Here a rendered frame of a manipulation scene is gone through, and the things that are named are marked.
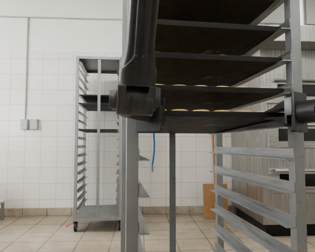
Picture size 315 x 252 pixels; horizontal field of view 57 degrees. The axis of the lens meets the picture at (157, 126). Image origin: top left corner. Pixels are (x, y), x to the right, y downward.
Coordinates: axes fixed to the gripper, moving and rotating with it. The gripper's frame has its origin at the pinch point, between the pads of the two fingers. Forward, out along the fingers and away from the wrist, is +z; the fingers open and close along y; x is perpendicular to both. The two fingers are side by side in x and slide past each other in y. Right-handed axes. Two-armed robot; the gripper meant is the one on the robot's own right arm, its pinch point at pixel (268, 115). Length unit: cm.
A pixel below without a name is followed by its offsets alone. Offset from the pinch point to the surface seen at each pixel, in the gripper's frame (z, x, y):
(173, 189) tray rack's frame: 60, 17, 28
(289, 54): -4.8, 3.6, -16.8
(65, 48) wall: 322, 60, -121
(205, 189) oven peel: 203, 192, 60
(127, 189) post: 17.0, -35.2, 19.1
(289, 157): -3.5, 4.2, 11.8
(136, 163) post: 15.9, -33.5, 12.7
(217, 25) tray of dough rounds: 6.9, -12.5, -24.9
